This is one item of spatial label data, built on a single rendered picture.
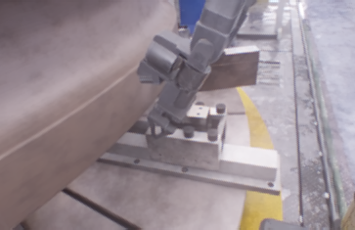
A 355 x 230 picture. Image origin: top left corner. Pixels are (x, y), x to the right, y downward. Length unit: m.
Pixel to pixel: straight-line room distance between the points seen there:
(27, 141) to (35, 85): 0.22
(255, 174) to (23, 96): 1.27
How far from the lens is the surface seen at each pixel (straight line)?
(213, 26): 0.42
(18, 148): 0.89
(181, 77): 0.48
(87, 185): 1.80
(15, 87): 0.98
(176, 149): 1.45
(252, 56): 2.52
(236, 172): 1.59
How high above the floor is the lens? 1.57
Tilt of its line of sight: 35 degrees down
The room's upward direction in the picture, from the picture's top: 6 degrees counter-clockwise
